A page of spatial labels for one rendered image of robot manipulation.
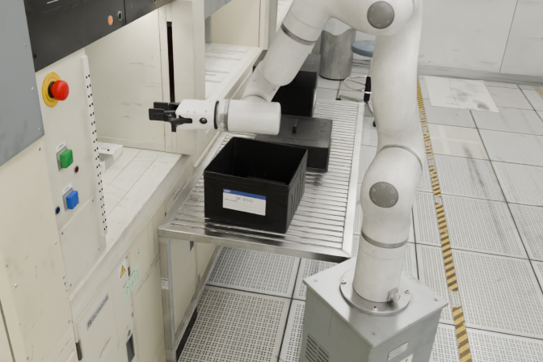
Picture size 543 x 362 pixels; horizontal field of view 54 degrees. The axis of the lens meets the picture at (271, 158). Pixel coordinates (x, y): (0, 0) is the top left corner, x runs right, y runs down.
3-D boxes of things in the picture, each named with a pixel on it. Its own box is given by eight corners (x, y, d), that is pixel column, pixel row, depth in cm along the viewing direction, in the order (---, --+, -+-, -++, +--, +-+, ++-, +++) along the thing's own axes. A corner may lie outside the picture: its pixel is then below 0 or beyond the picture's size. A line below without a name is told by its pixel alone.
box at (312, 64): (312, 125, 242) (317, 72, 231) (250, 119, 246) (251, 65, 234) (317, 103, 268) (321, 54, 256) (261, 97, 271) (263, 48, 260)
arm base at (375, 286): (425, 298, 142) (438, 242, 134) (373, 326, 132) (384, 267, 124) (375, 260, 156) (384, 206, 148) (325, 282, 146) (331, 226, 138)
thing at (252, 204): (202, 217, 172) (201, 170, 164) (231, 178, 196) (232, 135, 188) (285, 234, 165) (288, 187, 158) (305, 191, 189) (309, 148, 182)
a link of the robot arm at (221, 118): (226, 137, 136) (215, 136, 136) (231, 124, 144) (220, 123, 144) (227, 107, 132) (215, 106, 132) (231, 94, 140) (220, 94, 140)
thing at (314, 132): (327, 172, 203) (330, 141, 197) (251, 163, 206) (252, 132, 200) (331, 140, 229) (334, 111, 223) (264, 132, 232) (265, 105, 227)
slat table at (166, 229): (326, 427, 191) (351, 257, 157) (167, 396, 200) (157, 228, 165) (347, 227, 305) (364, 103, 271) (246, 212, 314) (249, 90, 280)
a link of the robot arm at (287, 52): (284, 3, 131) (236, 98, 148) (281, 29, 118) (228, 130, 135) (317, 19, 133) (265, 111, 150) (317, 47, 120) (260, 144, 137)
